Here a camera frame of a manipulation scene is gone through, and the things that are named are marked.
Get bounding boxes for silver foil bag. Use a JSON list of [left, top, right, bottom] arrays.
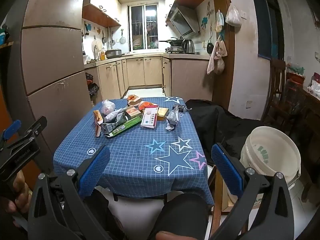
[[165, 105, 179, 131]]

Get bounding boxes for blue checked star tablecloth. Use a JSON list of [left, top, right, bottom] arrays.
[[53, 110, 214, 205]]

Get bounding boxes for white blue wipes packet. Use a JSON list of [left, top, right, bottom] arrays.
[[104, 108, 126, 122]]

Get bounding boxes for clear plastic bag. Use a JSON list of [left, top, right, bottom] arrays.
[[101, 100, 116, 115]]

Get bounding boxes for white plastic bucket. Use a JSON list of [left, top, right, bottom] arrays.
[[240, 126, 301, 186]]

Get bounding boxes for black wok on stove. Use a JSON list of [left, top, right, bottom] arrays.
[[159, 37, 183, 47]]

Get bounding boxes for wall cabinet left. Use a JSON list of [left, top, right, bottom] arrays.
[[82, 0, 121, 28]]

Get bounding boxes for orange white paper cup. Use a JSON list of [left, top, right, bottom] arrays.
[[127, 95, 143, 106]]

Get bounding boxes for hanging white plastic bag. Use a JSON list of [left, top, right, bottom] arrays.
[[225, 3, 242, 27]]

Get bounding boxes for orange yellow snack wrapper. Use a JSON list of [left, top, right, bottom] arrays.
[[93, 110, 104, 137]]

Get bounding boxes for steel kettle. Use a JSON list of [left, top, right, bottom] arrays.
[[181, 39, 195, 54]]

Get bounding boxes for black tissue packet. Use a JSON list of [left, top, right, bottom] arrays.
[[172, 104, 191, 112]]

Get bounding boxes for person's left hand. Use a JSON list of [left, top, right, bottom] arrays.
[[3, 170, 31, 213]]

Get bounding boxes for beige lower kitchen cabinets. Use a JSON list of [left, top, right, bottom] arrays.
[[85, 53, 213, 101]]

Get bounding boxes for beige refrigerator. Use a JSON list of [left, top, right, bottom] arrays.
[[2, 0, 92, 171]]

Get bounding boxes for dark wooden side table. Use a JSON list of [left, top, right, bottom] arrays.
[[285, 79, 319, 201]]

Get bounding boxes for kitchen window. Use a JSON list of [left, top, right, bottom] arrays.
[[129, 3, 159, 51]]

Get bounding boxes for white red medicine box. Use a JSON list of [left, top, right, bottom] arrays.
[[140, 105, 158, 129]]

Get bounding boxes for yellow cigarette box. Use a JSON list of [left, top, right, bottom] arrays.
[[157, 107, 169, 121]]

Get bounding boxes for range hood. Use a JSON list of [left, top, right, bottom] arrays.
[[165, 4, 200, 38]]

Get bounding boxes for red bowl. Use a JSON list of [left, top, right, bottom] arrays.
[[286, 72, 305, 85]]

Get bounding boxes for steel pot on counter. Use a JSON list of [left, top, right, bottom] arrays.
[[105, 49, 122, 59]]

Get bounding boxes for hanging pink cloth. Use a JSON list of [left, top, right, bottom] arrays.
[[207, 40, 228, 75]]

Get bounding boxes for dark wooden chair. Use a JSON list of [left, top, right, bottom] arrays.
[[261, 59, 286, 121]]

